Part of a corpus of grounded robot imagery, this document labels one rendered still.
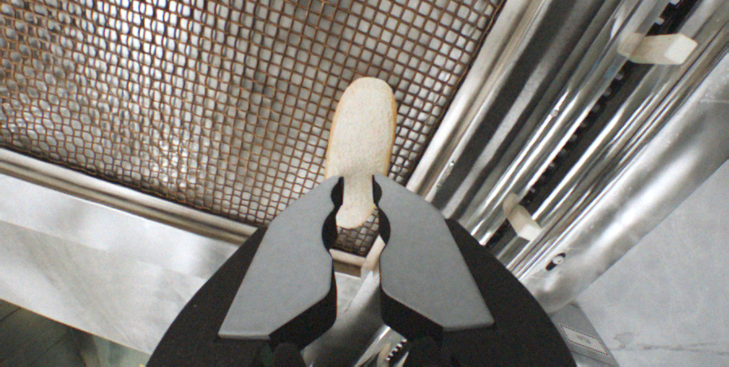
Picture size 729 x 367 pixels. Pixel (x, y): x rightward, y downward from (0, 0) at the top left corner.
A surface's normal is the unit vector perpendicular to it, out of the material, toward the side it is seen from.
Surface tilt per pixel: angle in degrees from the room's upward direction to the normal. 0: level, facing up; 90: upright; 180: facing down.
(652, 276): 0
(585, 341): 90
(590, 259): 0
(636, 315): 0
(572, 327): 90
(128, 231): 10
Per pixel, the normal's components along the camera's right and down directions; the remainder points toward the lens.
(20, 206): 0.02, 0.45
